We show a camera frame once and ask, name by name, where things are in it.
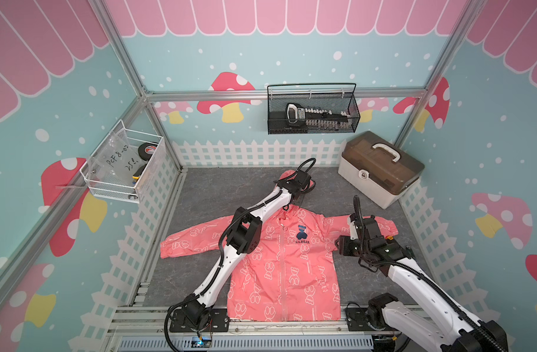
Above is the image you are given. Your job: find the black tape roll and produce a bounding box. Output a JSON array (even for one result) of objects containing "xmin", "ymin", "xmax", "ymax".
[{"xmin": 138, "ymin": 142, "xmax": 158, "ymax": 162}]

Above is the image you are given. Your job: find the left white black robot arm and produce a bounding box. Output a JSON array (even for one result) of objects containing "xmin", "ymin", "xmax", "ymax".
[{"xmin": 164, "ymin": 158, "xmax": 317, "ymax": 351}]

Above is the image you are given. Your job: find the white wire basket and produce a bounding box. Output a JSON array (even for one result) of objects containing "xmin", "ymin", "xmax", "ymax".
[{"xmin": 80, "ymin": 120, "xmax": 166, "ymax": 203}]

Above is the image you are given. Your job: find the clear plastic labelled bag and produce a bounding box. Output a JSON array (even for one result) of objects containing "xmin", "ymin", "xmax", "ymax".
[{"xmin": 88, "ymin": 130, "xmax": 141, "ymax": 186}]

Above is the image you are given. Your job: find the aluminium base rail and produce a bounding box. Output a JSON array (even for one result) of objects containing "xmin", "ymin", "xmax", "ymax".
[{"xmin": 100, "ymin": 303, "xmax": 422, "ymax": 351}]

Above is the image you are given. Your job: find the pink child rain jacket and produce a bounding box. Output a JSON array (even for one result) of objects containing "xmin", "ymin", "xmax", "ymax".
[{"xmin": 159, "ymin": 169, "xmax": 399, "ymax": 322}]

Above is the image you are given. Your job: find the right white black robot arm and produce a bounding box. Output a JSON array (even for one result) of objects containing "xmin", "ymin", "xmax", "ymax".
[{"xmin": 335, "ymin": 196, "xmax": 509, "ymax": 351}]

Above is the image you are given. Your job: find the socket wrench set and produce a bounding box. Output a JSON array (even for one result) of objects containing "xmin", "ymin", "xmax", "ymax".
[{"xmin": 285, "ymin": 104, "xmax": 351, "ymax": 132}]

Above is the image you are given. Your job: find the yellow black tool in basket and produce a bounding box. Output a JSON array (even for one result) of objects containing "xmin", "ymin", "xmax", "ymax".
[{"xmin": 132, "ymin": 164, "xmax": 147, "ymax": 183}]

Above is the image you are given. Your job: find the white brown storage toolbox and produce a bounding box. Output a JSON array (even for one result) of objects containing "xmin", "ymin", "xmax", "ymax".
[{"xmin": 338, "ymin": 131, "xmax": 425, "ymax": 209}]

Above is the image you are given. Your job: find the black wire mesh basket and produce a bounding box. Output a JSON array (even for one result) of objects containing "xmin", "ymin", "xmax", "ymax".
[{"xmin": 266, "ymin": 83, "xmax": 360, "ymax": 134}]

